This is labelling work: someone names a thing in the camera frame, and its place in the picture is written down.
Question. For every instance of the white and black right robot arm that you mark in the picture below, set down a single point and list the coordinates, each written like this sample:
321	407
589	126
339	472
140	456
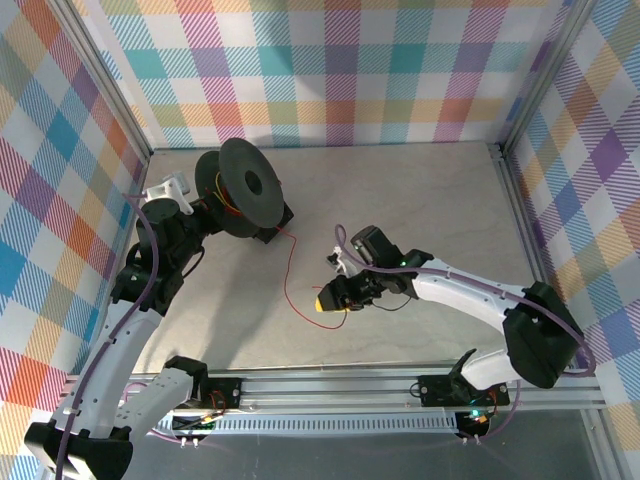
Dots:
535	335

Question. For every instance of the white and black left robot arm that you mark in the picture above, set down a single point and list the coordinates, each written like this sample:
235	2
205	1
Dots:
120	360

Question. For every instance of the black plastic box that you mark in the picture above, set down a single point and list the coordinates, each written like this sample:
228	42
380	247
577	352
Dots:
282	220

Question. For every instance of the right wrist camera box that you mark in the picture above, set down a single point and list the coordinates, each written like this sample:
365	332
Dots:
340	260

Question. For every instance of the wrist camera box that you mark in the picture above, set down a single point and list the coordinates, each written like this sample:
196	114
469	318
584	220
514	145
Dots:
167	190
340	260

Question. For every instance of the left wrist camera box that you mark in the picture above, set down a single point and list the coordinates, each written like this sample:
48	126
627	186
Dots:
167	190

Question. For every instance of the aluminium frame rail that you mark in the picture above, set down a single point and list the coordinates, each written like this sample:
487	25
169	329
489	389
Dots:
325	395

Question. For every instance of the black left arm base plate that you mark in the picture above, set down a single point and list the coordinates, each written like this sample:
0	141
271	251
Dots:
227	392

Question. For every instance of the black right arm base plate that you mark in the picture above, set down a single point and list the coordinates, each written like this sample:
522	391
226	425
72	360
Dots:
435	390

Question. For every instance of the aluminium side rail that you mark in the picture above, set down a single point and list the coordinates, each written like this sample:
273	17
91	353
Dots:
525	225

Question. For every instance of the aluminium corner post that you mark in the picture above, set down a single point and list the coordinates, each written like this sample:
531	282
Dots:
100	75
545	75

